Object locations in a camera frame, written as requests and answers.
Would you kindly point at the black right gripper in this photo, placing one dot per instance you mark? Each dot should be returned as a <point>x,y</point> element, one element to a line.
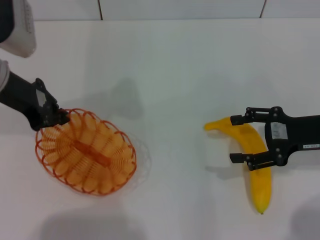
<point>305,130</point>

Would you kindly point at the yellow banana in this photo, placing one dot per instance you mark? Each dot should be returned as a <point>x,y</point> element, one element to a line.
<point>261,192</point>

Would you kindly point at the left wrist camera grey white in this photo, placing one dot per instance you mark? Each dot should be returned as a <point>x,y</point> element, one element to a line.
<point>22,37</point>

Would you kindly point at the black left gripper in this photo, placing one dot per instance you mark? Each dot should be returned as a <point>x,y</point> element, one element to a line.
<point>25,100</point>

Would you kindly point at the orange woven plastic basket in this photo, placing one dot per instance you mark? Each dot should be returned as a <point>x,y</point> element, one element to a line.
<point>87,150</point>

